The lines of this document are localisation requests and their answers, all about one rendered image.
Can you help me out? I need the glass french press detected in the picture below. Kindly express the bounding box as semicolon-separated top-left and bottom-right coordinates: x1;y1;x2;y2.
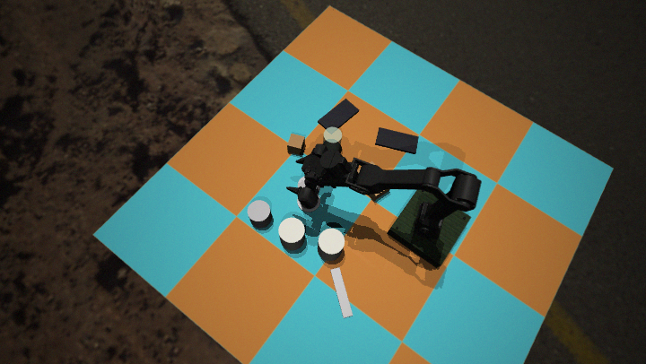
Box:
297;174;320;212

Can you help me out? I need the tan rectangular block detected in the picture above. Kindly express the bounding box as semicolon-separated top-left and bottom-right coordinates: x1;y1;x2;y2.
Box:
357;161;390;202

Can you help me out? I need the brown cube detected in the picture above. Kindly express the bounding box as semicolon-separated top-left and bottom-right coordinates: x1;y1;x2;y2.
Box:
287;134;305;155

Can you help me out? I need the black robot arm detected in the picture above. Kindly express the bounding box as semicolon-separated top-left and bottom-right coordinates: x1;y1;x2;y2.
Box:
301;149;482;241

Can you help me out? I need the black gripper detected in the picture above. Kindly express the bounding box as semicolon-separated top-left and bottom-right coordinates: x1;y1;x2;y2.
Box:
287;143;336;209

